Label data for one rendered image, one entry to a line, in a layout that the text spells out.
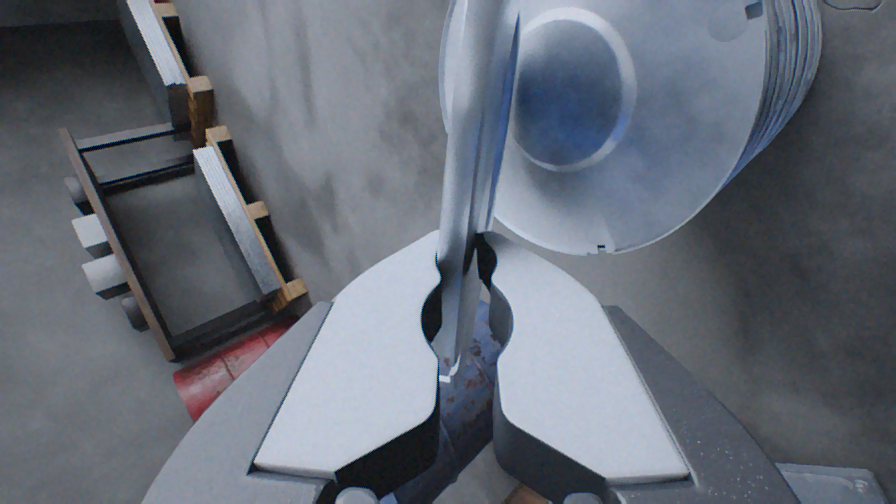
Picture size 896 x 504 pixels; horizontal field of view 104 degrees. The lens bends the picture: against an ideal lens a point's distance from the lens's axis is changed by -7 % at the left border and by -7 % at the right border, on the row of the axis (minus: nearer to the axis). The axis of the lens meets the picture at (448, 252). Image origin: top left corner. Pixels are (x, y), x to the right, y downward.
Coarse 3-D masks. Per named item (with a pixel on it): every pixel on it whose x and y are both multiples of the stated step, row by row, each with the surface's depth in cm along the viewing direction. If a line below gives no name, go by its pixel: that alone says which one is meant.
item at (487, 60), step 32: (480, 0) 8; (512, 0) 12; (480, 32) 8; (512, 32) 15; (480, 64) 8; (512, 64) 25; (480, 96) 8; (512, 96) 33; (480, 128) 9; (448, 160) 9; (480, 160) 9; (448, 192) 9; (480, 192) 11; (448, 224) 10; (480, 224) 14; (448, 256) 10; (448, 288) 11; (480, 288) 30; (448, 320) 11; (448, 352) 13; (448, 384) 15
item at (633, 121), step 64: (576, 0) 28; (640, 0) 25; (704, 0) 22; (448, 64) 39; (576, 64) 29; (640, 64) 26; (704, 64) 24; (448, 128) 43; (512, 128) 36; (576, 128) 31; (640, 128) 28; (704, 128) 25; (512, 192) 40; (576, 192) 34; (640, 192) 30; (704, 192) 26
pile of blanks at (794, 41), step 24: (768, 0) 22; (792, 0) 28; (768, 24) 21; (792, 24) 28; (816, 24) 36; (768, 48) 21; (792, 48) 29; (816, 48) 36; (768, 72) 22; (792, 72) 29; (768, 96) 24; (792, 96) 33; (768, 120) 26
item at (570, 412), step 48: (480, 240) 11; (528, 288) 9; (576, 288) 9; (528, 336) 8; (576, 336) 8; (528, 384) 7; (576, 384) 7; (624, 384) 7; (528, 432) 6; (576, 432) 6; (624, 432) 6; (528, 480) 7; (576, 480) 6; (624, 480) 5; (672, 480) 5
